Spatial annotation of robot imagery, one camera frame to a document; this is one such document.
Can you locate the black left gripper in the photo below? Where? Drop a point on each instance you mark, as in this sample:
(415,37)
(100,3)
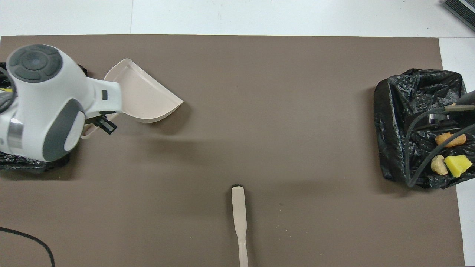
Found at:
(93,121)

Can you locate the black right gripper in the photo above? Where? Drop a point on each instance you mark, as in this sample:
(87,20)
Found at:
(462,120)

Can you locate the brown bread roll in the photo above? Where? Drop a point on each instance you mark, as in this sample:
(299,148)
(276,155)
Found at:
(451,140)

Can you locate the beige plastic dustpan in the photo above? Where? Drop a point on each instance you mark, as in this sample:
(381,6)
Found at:
(144,96)

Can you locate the thick yellow sponge piece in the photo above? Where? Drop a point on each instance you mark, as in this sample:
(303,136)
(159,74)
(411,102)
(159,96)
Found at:
(460,165)

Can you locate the orange striped croissant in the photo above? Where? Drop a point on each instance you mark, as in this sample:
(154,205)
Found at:
(439,165)

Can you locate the beige hand brush black bristles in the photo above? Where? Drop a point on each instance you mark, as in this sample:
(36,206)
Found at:
(239,207)

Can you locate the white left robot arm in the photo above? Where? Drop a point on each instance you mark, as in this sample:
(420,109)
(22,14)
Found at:
(44,92)

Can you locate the black bag lined trash bin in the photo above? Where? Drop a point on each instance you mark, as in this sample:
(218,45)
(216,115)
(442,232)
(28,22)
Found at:
(393,111)
(22,163)

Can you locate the dark ribbed device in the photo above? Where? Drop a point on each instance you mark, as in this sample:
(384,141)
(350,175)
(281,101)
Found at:
(462,7)

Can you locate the large brown paper table mat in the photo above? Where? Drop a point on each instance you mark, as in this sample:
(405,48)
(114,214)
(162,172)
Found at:
(259,111)

